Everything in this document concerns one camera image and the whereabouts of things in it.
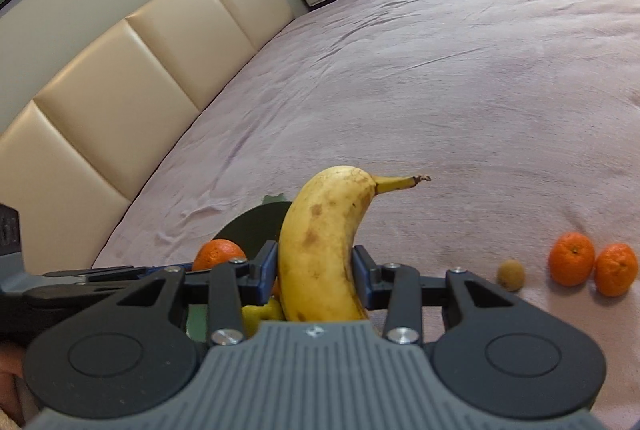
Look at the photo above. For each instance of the green colander bowl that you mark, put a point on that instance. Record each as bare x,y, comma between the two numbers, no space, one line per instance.
254,231

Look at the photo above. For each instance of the cream padded headboard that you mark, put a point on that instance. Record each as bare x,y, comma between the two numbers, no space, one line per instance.
81,150

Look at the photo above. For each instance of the yellow spotted banana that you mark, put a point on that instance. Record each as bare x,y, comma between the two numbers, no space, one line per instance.
316,238

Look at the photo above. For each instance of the brown kiwi behind banana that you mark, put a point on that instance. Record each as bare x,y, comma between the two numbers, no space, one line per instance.
511,275

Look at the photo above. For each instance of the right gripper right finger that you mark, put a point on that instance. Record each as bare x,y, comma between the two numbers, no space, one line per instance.
401,291

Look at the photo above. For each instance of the yellow lemon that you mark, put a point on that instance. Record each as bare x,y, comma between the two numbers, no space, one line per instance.
253,316

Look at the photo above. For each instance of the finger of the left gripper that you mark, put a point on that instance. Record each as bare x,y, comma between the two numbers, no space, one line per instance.
114,275

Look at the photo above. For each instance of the middle mandarin orange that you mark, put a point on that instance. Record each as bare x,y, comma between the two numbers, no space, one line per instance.
571,259

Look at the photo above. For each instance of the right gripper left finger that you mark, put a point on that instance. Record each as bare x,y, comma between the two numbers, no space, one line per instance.
215,305

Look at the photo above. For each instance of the mandarin orange far left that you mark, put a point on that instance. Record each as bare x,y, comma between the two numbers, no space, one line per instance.
215,252

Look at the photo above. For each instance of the mandarin orange nearest gripper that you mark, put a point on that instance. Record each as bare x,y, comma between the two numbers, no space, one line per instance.
615,270

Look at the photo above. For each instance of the pink bed blanket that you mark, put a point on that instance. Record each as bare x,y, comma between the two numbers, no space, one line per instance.
524,114

